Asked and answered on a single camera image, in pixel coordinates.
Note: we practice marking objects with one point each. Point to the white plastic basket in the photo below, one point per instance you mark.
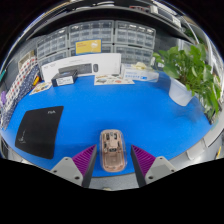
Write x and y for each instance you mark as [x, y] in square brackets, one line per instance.
[26, 58]

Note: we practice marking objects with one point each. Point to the transparent pink computer mouse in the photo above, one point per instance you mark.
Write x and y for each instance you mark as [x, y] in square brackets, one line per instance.
[113, 153]

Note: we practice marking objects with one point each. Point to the printed picture card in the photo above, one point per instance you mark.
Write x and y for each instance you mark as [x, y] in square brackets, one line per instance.
[113, 80]
[40, 88]

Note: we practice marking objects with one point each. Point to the small yellow object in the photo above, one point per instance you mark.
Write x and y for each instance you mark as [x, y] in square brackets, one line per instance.
[36, 80]

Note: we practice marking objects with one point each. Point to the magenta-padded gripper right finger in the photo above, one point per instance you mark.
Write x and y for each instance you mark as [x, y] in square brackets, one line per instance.
[160, 166]

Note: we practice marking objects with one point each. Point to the long white keyboard box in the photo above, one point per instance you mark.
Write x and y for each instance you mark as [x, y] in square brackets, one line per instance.
[106, 61]

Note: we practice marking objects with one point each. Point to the green potted plant white pot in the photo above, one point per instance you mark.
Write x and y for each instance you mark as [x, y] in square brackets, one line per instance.
[191, 71]

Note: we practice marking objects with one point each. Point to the red white checked cloth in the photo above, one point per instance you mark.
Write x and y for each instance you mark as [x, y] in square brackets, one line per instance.
[20, 80]

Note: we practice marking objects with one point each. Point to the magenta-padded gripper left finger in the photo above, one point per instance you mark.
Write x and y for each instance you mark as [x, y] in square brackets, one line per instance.
[68, 168]

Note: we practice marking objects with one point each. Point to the dark wall shelf unit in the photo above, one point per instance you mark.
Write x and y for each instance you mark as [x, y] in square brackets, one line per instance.
[110, 13]

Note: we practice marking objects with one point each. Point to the small purple object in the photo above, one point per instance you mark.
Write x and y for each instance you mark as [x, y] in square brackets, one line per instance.
[3, 97]

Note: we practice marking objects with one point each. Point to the yellow box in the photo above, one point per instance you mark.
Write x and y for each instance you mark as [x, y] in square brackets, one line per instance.
[88, 46]

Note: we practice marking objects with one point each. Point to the black mouse pad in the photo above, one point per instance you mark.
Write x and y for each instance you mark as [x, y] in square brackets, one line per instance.
[40, 131]

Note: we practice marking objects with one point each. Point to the white box with blue print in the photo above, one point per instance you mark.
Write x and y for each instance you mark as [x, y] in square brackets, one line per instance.
[140, 75]

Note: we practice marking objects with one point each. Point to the white metal rack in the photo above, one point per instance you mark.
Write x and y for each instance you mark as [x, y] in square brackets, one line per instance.
[206, 43]

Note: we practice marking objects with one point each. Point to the small black box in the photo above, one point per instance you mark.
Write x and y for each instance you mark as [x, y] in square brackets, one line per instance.
[65, 80]

